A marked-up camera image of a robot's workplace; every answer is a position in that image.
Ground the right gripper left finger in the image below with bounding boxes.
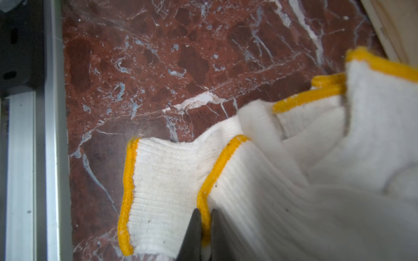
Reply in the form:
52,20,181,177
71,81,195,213
175,208,202,261

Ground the white glove with yellow cuff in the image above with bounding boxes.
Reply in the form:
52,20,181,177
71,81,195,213
197,47,418,261

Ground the wooden clothes rack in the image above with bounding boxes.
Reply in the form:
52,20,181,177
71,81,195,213
360,0,418,67

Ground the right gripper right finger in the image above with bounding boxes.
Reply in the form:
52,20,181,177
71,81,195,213
210,209,236,261

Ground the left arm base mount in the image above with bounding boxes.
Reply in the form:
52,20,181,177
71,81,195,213
1,1,45,97

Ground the aluminium front rail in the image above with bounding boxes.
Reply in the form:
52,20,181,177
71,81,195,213
1,1,73,261

